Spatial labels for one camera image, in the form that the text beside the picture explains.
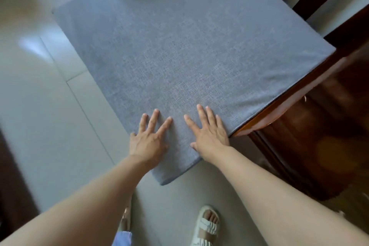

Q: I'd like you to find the person's right forearm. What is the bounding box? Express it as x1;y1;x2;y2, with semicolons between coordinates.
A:
205;146;369;246

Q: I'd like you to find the person's left forearm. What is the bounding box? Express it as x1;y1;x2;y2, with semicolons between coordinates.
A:
0;155;153;246

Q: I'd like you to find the person's left hand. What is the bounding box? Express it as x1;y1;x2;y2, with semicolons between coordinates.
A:
129;109;173;170

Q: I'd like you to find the dark wooden sofa with console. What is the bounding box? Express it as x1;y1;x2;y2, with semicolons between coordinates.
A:
80;0;369;202

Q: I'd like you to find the grey cushion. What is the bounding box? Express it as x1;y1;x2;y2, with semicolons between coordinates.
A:
52;0;337;186

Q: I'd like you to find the light purple trouser leg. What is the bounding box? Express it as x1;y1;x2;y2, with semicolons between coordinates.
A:
114;231;133;246

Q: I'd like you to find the person's right hand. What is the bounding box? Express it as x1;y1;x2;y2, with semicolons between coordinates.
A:
184;104;230;163

